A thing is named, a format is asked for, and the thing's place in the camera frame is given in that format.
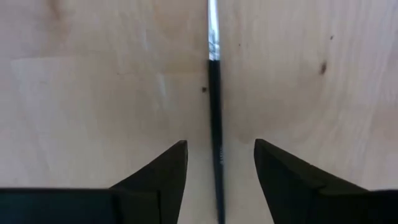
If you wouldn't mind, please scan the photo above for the black brush silver ferrule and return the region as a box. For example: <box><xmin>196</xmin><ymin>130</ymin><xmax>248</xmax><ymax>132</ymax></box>
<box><xmin>206</xmin><ymin>0</ymin><xmax>226</xmax><ymax>224</ymax></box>

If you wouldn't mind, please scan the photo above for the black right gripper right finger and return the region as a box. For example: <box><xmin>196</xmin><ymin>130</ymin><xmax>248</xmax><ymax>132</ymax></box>
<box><xmin>253</xmin><ymin>138</ymin><xmax>398</xmax><ymax>224</ymax></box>

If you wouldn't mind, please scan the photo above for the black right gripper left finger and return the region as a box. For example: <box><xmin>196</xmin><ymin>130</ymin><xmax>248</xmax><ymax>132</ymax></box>
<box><xmin>0</xmin><ymin>139</ymin><xmax>189</xmax><ymax>224</ymax></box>

